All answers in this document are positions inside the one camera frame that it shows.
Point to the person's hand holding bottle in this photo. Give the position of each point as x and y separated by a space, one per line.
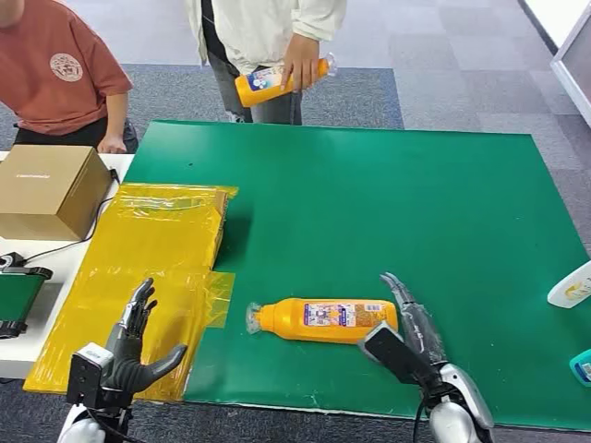
300 61

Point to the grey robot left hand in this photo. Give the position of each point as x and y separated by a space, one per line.
124 357

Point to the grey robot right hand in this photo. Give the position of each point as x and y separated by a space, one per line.
415 342

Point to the person's hand on table edge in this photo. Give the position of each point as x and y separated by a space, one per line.
112 145

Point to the orange bottle with blue label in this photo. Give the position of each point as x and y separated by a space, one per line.
258 85

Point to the orange bottle with printed label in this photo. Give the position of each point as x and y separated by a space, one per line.
286 321

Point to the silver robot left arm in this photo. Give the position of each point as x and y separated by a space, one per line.
81 431

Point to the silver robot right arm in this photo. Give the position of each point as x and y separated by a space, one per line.
457 422

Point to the person's bare forearm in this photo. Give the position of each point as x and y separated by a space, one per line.
117 116

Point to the white plastic bottle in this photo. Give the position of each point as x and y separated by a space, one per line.
572 287

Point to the person in white jacket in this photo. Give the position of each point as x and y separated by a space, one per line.
258 30

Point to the yellow plastic film sheet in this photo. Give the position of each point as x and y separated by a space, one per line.
138 275

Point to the brown cardboard box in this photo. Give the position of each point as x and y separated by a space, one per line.
46 189

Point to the person in red shirt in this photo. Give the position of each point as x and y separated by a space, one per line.
50 79

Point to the white side table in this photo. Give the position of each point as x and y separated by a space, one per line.
50 293

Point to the green table mat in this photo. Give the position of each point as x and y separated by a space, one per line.
392 214

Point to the black device with green belt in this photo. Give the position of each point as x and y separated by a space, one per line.
18 296

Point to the teal plastic container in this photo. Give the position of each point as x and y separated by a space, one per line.
583 368

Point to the white framed board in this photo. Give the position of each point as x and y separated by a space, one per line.
574 61

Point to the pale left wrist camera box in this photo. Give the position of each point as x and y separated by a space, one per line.
87 376

